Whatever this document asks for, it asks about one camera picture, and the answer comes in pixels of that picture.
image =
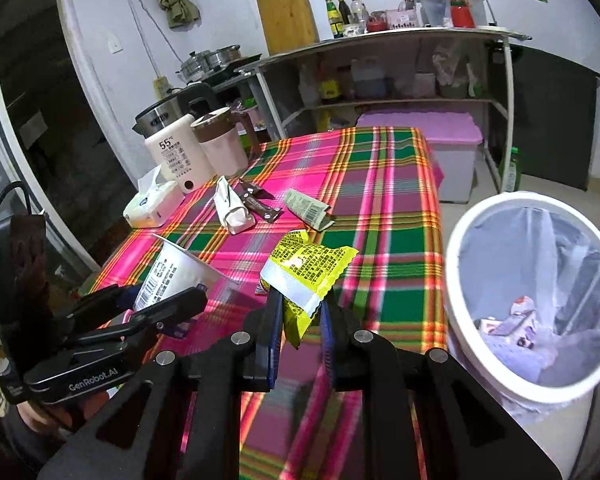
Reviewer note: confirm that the steel steamer pot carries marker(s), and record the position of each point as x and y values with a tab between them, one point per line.
195	65
225	55

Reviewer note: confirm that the white wall switch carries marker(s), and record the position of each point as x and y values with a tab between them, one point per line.
115	44

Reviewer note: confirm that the silver green wrapper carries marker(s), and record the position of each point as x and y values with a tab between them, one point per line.
305	207

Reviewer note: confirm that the green glass bottle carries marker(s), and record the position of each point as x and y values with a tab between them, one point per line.
511	172

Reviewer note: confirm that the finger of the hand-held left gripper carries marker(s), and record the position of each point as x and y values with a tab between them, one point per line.
100	300
175	305

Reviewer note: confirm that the brown wrapper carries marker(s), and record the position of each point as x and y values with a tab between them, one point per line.
260	205

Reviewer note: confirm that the white plastic bag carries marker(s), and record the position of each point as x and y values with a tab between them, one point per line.
450	72

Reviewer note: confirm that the white trash bin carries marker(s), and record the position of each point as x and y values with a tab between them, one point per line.
545	440

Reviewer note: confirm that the yellow power strip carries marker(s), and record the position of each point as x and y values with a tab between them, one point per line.
160	88

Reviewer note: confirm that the wooden cutting board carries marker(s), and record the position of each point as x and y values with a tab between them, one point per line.
287	17

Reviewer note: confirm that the white thermostatic kettle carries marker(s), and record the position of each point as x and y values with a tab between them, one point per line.
177	160

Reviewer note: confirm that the dark sauce bottle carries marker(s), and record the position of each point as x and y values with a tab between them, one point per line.
344	10

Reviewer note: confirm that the black cabinet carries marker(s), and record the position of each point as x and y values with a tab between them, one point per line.
555	120

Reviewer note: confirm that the white blue carton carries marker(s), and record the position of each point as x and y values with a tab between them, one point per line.
170	270

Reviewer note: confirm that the pink lid storage box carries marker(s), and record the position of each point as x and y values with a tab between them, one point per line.
430	160

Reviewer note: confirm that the person's left hand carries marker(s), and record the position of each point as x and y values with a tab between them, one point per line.
35	417

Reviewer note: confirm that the purple milk carton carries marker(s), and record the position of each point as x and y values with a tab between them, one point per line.
517	334

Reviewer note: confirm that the white tissue pack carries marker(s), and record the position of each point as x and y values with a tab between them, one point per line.
155	207

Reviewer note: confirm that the pink utensil basket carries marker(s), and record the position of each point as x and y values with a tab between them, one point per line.
401	20

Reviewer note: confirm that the pink plaid tablecloth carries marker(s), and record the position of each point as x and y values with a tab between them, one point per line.
380	210

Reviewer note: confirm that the red jar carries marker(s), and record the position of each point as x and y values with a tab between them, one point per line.
378	22

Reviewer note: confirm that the steel electric kettle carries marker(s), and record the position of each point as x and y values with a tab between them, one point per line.
157	117

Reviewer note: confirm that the white green wrapper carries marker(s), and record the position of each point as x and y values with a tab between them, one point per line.
230	210

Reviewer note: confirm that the red bottle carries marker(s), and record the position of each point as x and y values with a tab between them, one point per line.
461	12

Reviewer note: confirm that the white patterned bowl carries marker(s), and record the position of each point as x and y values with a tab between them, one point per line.
351	31

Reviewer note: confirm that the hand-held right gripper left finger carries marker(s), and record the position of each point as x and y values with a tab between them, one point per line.
275	340

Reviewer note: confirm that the clear plastic container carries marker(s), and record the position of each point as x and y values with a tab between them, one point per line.
432	10

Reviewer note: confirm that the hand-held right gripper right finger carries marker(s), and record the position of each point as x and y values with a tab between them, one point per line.
327	345

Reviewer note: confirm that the green oil bottle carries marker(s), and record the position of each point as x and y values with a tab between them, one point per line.
334	20

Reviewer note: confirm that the clear plastic jug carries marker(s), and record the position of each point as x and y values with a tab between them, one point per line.
371	80

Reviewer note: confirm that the metal shelf unit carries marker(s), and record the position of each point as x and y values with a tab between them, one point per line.
405	35

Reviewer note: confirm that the yellow label bottle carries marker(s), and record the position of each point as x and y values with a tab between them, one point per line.
330	91

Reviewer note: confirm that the yellow wrapper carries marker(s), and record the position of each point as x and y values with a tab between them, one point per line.
305	265

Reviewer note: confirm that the clear bottle with yellow cap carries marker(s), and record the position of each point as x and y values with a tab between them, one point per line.
361	15

